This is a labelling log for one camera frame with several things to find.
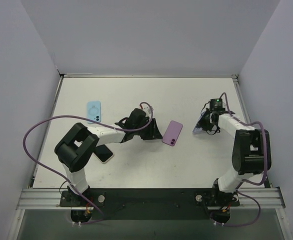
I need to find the purple phone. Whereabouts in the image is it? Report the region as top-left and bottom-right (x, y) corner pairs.
(162, 120), (183, 147)

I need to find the lavender phone case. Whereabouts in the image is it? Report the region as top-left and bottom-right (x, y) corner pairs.
(192, 111), (210, 135)

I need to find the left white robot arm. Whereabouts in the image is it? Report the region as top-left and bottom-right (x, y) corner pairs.
(54, 107), (163, 206)

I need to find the phone in cream case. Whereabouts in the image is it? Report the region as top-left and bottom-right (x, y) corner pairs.
(93, 145), (114, 164)

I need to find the aluminium front rail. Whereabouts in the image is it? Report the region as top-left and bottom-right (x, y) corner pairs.
(16, 187), (286, 210)

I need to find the aluminium table edge frame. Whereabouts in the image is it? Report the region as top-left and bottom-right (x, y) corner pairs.
(59, 73), (239, 80)

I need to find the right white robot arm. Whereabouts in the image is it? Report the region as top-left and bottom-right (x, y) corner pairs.
(196, 98), (272, 193)

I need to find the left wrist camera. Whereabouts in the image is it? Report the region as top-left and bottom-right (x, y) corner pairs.
(142, 105), (153, 115)

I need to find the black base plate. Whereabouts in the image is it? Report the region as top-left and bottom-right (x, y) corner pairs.
(59, 188), (240, 222)

